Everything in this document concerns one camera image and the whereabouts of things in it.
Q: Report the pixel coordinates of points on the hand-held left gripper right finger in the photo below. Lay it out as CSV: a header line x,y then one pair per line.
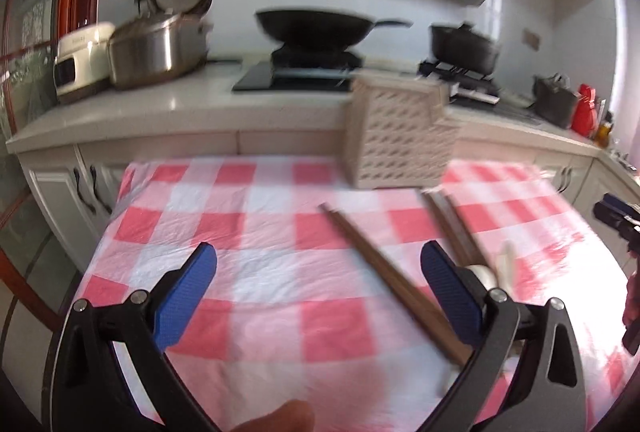
x,y
445,287

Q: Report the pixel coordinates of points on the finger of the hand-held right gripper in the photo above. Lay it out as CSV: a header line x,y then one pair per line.
x,y
607,213
616,202

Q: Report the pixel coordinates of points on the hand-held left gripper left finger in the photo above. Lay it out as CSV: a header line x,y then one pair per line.
x,y
187,292

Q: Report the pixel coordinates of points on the white ceramic spoon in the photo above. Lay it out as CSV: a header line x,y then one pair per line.
x,y
480,274
507,262

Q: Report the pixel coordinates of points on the white perforated utensil basket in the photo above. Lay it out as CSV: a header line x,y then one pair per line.
x,y
395,137

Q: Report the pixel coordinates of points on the person's right hand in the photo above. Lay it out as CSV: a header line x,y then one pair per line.
x,y
634,299

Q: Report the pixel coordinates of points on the person's left hand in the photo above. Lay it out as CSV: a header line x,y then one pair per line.
x,y
280,419

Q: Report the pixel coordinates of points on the red white checkered tablecloth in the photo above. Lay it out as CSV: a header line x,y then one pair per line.
x,y
250,262

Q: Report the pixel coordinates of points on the oil bottle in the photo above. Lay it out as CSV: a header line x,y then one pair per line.
x,y
604,132

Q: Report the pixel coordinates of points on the red thermos jug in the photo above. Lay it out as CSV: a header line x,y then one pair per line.
x,y
585,112

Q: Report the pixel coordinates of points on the grey stock pot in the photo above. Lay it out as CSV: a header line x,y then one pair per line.
x,y
555,102

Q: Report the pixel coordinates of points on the white kitchen counter cabinet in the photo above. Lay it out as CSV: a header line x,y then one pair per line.
x,y
50,182

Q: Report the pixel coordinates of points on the black pot with lid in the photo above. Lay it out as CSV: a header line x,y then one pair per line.
x,y
462,49

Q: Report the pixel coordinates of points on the black gas stove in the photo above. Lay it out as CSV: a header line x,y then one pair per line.
x,y
260,79

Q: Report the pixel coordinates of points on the steel rice cooker open lid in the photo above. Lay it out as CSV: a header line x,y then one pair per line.
x,y
150,52

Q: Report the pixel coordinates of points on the white countertop cooker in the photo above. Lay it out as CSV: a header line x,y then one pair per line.
x,y
80,62

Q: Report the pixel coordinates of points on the glass sliding door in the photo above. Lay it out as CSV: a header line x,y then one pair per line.
x,y
25,62

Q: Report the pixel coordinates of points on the black wok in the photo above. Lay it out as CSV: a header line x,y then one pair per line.
x,y
310,29

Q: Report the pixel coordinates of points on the wall switch plate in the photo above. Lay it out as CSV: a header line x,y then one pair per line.
x,y
530,39

